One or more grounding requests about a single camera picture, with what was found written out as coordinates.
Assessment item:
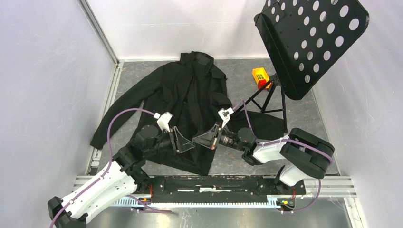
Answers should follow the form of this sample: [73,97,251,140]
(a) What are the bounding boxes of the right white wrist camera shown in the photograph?
[218,107,234,128]

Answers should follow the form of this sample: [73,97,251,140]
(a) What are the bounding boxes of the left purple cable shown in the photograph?
[49,108,173,228]

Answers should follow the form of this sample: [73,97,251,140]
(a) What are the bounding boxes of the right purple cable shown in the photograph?
[231,99,322,214]

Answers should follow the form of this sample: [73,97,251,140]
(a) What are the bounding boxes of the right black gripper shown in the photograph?
[192,122,246,152]

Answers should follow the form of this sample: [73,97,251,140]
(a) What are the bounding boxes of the black perforated music stand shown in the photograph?
[233,0,370,133]

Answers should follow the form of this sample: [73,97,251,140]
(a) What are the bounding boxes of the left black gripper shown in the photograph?
[145,126,196,157]

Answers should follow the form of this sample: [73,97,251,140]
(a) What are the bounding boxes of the black zip jacket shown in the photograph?
[90,52,284,176]

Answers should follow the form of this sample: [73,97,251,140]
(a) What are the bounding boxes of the aluminium frame rail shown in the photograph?
[71,175,357,198]

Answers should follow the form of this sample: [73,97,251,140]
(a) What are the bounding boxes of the white slotted cable duct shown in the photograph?
[112,197,295,209]

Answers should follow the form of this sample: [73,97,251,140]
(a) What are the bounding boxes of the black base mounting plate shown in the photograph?
[136,175,306,203]

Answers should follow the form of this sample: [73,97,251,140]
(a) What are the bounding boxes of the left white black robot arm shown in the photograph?
[48,125,195,228]

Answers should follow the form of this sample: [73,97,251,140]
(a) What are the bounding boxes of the purple cable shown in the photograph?
[49,108,173,228]
[231,99,322,214]

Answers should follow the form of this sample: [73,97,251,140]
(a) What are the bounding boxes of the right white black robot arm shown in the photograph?
[192,124,335,194]

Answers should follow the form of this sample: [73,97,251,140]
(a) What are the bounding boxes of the yellow and red toy block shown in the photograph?
[252,67,269,89]

